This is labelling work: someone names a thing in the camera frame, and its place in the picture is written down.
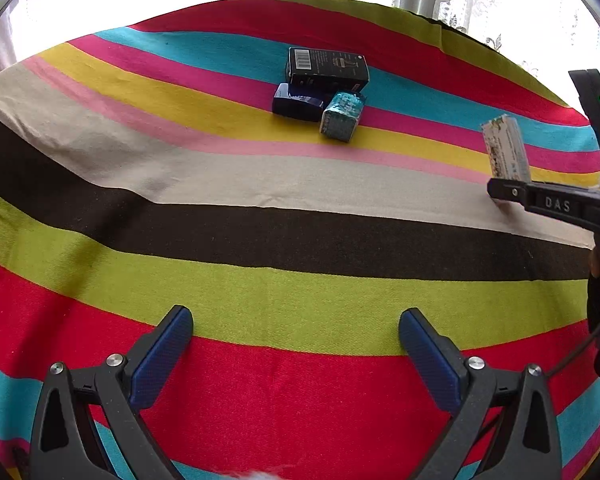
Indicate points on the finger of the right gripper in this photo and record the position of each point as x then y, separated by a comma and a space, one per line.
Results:
566, 203

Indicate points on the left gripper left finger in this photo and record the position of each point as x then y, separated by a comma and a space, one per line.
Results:
65, 443

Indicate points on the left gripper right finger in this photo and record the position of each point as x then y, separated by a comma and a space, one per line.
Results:
515, 405

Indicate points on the white printed slim box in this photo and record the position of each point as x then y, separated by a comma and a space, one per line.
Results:
508, 159

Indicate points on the black box with barcode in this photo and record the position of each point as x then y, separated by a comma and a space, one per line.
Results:
326, 71

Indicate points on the person's right hand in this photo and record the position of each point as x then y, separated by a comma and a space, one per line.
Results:
595, 263

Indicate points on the teal tissue pack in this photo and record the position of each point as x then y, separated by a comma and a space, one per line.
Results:
342, 115

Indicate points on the colourful striped blanket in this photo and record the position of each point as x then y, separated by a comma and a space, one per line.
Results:
142, 167

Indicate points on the dark blue small box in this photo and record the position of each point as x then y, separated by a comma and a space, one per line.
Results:
300, 103

